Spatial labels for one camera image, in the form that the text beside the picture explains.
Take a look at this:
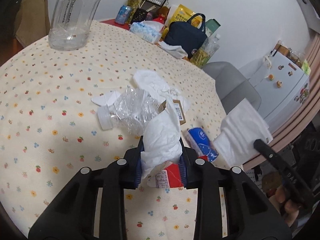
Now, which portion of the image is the red paper carton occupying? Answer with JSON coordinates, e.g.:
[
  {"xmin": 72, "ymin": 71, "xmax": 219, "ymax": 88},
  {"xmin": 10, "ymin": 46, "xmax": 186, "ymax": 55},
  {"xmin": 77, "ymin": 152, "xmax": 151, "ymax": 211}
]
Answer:
[{"xmin": 147, "ymin": 164, "xmax": 184, "ymax": 190}]

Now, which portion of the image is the blue tissue pack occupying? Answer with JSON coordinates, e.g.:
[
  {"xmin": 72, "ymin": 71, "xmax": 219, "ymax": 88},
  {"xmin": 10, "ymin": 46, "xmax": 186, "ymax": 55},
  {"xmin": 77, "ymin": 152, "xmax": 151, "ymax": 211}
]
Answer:
[{"xmin": 184, "ymin": 127, "xmax": 219, "ymax": 163}]

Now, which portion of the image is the small brown cardboard box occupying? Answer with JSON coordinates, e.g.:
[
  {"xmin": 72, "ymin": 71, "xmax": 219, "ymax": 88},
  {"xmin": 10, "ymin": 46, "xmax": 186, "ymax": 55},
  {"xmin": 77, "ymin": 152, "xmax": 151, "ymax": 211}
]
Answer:
[{"xmin": 158, "ymin": 100, "xmax": 186, "ymax": 125}]

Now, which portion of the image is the white paper piece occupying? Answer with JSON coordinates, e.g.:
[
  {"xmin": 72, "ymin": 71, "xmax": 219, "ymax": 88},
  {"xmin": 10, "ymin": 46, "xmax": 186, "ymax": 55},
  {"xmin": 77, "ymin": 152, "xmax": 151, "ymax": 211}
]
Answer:
[{"xmin": 91, "ymin": 91, "xmax": 121, "ymax": 106}]

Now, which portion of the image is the crushed clear plastic bottle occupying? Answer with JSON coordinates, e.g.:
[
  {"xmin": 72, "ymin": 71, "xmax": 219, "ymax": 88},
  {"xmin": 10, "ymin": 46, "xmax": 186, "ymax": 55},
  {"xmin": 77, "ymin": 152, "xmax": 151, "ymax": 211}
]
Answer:
[{"xmin": 97, "ymin": 88, "xmax": 160, "ymax": 135}]

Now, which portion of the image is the person's right hand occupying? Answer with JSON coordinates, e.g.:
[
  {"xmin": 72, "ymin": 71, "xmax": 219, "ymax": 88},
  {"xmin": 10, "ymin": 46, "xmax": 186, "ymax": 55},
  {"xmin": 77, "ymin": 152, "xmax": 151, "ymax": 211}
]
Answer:
[{"xmin": 270, "ymin": 186, "xmax": 299, "ymax": 227}]

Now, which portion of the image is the pink curtain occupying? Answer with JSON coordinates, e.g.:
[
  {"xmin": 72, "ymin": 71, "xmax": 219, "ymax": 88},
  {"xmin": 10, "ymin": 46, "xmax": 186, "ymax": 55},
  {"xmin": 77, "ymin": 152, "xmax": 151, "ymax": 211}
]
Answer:
[{"xmin": 242, "ymin": 29, "xmax": 320, "ymax": 172}]

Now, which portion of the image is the white folded paper towel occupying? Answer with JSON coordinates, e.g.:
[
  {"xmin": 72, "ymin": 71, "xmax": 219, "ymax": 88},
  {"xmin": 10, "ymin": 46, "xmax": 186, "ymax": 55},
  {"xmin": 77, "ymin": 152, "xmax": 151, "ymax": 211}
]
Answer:
[{"xmin": 213, "ymin": 99, "xmax": 273, "ymax": 167}]

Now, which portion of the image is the white refrigerator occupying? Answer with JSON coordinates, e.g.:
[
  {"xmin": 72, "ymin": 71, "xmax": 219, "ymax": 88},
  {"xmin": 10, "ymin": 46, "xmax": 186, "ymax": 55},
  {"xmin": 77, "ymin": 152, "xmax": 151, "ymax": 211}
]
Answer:
[{"xmin": 240, "ymin": 49, "xmax": 309, "ymax": 133}]

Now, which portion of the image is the grey chair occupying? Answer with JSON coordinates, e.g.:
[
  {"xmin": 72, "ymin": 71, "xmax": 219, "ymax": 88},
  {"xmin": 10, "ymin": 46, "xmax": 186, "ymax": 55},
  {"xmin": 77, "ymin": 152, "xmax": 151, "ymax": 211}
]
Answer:
[{"xmin": 202, "ymin": 62, "xmax": 261, "ymax": 114}]

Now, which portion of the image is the large white crumpled tissue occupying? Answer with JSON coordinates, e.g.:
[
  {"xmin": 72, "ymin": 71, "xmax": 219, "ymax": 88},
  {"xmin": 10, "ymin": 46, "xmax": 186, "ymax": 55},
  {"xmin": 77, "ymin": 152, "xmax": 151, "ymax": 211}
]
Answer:
[{"xmin": 133, "ymin": 70, "xmax": 190, "ymax": 112}]

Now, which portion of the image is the green tea plastic bottle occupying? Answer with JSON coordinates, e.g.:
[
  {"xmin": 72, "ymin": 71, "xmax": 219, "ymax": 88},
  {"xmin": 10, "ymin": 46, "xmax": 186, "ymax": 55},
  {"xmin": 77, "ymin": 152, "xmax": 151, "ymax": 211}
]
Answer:
[{"xmin": 190, "ymin": 34, "xmax": 220, "ymax": 68}]

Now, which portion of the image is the white paper on table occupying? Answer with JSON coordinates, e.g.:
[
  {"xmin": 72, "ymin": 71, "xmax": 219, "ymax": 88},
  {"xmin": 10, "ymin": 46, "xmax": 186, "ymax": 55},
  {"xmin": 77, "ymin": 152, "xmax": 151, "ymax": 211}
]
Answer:
[{"xmin": 158, "ymin": 41, "xmax": 188, "ymax": 59}]

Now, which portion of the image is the green carton box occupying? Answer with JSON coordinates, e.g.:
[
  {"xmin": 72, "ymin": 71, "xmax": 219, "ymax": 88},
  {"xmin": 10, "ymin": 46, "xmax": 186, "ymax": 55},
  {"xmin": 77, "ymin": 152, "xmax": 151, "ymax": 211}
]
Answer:
[{"xmin": 206, "ymin": 19, "xmax": 221, "ymax": 37}]

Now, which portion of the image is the navy lunch bag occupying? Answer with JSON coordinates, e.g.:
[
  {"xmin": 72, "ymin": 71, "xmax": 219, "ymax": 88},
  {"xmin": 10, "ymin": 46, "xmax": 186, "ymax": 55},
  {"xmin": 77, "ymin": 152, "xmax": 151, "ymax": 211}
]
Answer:
[{"xmin": 164, "ymin": 13, "xmax": 207, "ymax": 59}]

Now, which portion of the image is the tan jacket on chair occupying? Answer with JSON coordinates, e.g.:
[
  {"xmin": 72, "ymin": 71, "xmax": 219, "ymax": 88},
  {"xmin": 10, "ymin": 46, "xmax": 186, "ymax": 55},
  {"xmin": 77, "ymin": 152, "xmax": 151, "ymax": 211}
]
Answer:
[{"xmin": 14, "ymin": 0, "xmax": 50, "ymax": 48}]

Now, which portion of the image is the blue tissue box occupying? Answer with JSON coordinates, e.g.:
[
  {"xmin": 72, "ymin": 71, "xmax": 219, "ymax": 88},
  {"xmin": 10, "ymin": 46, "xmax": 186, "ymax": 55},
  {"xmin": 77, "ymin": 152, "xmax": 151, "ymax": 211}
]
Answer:
[{"xmin": 129, "ymin": 21, "xmax": 164, "ymax": 44}]

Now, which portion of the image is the blue drink can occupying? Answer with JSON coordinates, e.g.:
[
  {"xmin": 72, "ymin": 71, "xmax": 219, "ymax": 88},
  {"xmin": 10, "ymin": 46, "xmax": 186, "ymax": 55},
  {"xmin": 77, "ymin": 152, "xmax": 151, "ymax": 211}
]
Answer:
[{"xmin": 115, "ymin": 5, "xmax": 131, "ymax": 25}]

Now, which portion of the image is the yellow snack bag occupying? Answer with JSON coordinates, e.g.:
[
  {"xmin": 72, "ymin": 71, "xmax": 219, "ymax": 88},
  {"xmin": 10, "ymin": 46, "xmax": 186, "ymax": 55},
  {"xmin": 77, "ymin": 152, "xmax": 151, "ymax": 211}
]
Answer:
[{"xmin": 162, "ymin": 4, "xmax": 195, "ymax": 39}]

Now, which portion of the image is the black mesh pen holder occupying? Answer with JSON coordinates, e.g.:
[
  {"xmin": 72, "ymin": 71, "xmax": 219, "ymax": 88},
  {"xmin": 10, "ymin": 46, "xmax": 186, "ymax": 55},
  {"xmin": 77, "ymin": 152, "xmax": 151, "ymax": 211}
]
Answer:
[{"xmin": 130, "ymin": 8, "xmax": 148, "ymax": 24}]

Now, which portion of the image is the large clear water jug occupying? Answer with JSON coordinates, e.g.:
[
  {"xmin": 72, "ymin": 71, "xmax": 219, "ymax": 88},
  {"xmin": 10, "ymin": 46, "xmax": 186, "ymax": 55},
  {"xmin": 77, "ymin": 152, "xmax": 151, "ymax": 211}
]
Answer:
[{"xmin": 48, "ymin": 0, "xmax": 101, "ymax": 51}]

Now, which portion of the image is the red white bottle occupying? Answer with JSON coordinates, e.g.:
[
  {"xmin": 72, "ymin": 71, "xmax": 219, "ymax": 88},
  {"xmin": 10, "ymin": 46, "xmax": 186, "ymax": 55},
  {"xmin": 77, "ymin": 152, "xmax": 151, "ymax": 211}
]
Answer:
[{"xmin": 153, "ymin": 7, "xmax": 169, "ymax": 24}]

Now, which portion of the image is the yellow-green drink bottle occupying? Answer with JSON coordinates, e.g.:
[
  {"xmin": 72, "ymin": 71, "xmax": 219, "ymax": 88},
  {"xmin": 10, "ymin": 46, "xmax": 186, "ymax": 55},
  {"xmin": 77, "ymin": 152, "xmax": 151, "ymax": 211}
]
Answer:
[{"xmin": 126, "ymin": 0, "xmax": 142, "ymax": 24}]

